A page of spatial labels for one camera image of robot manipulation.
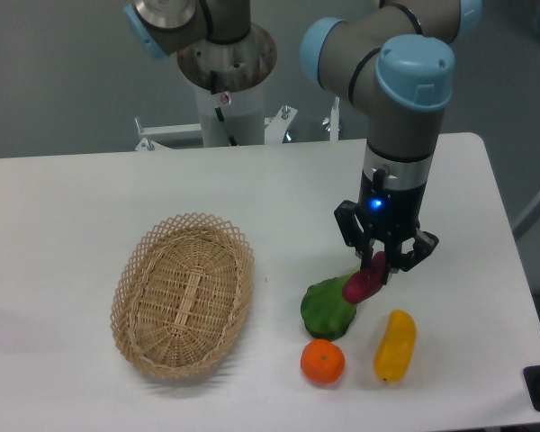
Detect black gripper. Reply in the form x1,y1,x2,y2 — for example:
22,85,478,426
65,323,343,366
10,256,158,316
334,173,439,284

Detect purple sweet potato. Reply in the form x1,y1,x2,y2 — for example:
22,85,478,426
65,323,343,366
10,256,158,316
342,251,386,305

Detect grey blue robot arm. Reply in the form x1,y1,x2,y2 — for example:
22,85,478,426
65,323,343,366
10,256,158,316
124,1,482,278

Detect woven wicker basket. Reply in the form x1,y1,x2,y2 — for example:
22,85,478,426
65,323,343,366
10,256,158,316
111,213,255,380

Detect green leafy vegetable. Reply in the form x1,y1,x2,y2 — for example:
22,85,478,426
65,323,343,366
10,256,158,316
300,274,356,341

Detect yellow bell pepper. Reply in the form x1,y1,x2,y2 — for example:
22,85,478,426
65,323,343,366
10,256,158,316
373,310,417,383

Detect orange tangerine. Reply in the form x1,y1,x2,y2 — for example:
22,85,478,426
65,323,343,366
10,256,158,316
300,339,346,384

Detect white metal base frame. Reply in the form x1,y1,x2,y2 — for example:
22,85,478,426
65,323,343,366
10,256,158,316
133,95,343,151

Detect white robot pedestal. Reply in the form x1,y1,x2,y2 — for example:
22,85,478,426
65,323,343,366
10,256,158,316
193,85,266,148

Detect black cable on pedestal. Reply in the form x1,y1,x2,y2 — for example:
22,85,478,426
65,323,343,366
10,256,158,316
209,70,239,148

